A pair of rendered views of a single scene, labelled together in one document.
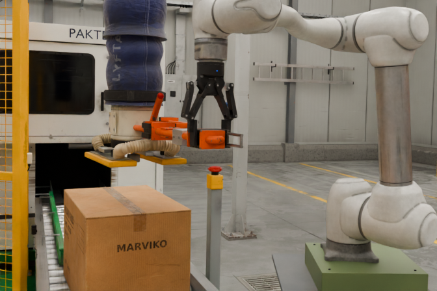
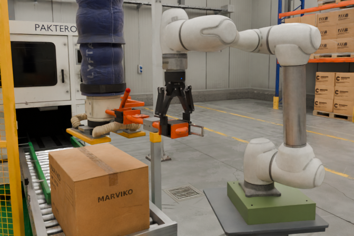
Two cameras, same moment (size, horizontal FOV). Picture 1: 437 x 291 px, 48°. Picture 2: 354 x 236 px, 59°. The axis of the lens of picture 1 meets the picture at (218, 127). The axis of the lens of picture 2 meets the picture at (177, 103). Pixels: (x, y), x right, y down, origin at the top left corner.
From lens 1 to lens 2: 0.32 m
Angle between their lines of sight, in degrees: 10
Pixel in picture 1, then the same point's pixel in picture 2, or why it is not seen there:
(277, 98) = not seen: hidden behind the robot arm
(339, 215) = (255, 166)
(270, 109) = not seen: hidden behind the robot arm
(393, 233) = (295, 179)
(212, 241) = (156, 177)
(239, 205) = not seen: hidden behind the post
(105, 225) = (88, 185)
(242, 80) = (158, 56)
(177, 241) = (140, 188)
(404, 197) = (303, 155)
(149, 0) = (112, 16)
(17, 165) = (10, 136)
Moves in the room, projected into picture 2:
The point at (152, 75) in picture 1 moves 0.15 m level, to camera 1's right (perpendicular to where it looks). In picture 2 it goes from (117, 72) to (148, 71)
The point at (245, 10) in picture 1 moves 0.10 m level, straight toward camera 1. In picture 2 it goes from (210, 36) to (218, 32)
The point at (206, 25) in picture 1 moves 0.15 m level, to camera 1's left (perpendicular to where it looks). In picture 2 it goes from (173, 44) to (128, 43)
